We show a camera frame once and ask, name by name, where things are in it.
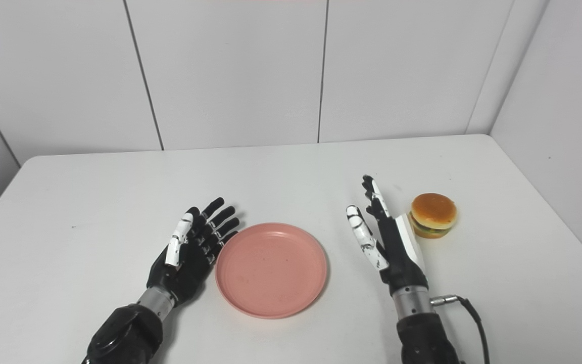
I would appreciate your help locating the toy hamburger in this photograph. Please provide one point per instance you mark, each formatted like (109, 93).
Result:
(433, 212)

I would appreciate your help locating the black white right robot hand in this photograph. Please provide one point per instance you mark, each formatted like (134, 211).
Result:
(402, 258)

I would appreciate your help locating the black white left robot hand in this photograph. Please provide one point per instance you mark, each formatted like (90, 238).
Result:
(185, 268)

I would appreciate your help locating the pink round plate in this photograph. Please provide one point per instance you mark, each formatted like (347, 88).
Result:
(271, 270)

